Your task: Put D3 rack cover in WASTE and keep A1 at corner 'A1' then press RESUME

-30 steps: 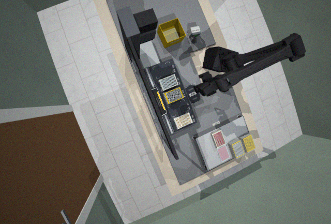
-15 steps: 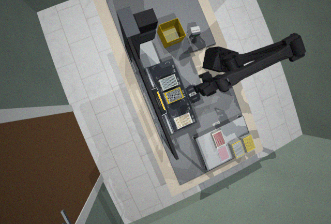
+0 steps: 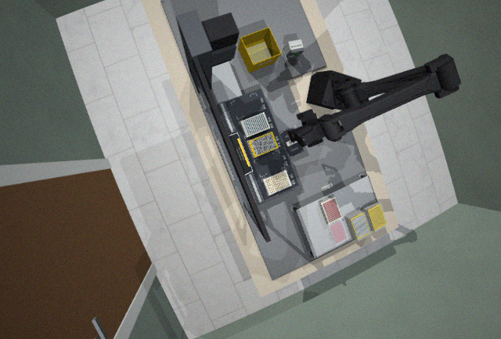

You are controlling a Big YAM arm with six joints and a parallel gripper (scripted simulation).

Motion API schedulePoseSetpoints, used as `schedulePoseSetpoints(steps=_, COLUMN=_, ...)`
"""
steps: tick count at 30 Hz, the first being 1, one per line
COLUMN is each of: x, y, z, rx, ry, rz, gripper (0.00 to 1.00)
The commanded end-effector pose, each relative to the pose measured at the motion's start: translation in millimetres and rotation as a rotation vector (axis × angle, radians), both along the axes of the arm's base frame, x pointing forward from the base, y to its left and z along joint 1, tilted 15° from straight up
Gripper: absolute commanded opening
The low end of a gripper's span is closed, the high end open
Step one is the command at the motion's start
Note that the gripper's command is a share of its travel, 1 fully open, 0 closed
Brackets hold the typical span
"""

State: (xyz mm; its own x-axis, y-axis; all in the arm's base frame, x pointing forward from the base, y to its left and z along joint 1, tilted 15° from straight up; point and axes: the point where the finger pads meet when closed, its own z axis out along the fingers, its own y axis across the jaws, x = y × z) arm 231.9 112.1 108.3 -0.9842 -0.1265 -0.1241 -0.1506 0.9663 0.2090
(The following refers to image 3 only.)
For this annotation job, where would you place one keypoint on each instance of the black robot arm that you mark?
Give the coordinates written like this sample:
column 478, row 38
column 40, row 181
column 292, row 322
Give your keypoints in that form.
column 398, row 89

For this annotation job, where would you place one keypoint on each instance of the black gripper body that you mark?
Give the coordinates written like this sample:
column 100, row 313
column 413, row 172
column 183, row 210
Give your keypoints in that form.
column 311, row 115

